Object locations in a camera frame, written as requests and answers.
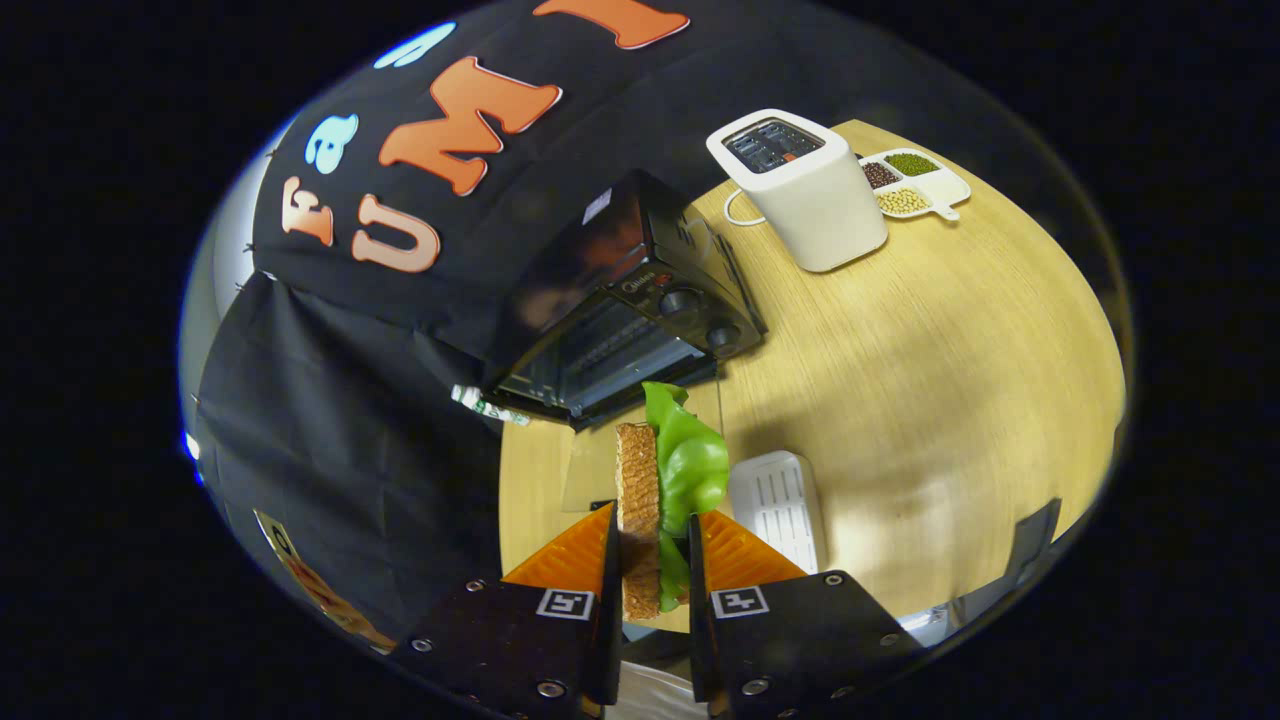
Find orange printed strip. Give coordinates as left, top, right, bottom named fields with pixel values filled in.
left=254, top=509, right=397, bottom=655

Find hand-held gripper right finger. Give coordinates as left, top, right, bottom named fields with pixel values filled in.
left=687, top=509, right=927, bottom=720

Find white pop-up toaster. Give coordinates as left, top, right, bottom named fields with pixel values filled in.
left=705, top=107, right=890, bottom=274

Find white ridged tray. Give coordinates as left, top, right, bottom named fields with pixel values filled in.
left=727, top=449, right=830, bottom=577

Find person's grey trousers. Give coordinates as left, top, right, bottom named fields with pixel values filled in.
left=612, top=655, right=703, bottom=720

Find black toaster oven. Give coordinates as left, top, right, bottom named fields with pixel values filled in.
left=480, top=168, right=770, bottom=516

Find white divided bean dish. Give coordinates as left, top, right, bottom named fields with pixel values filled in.
left=857, top=147, right=974, bottom=223

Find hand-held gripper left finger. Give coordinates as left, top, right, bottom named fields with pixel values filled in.
left=390, top=503, right=624, bottom=720

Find white bottle green label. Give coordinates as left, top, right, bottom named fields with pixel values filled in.
left=449, top=383, right=534, bottom=429

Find lettuce sandwich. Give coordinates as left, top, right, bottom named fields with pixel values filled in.
left=614, top=380, right=732, bottom=622

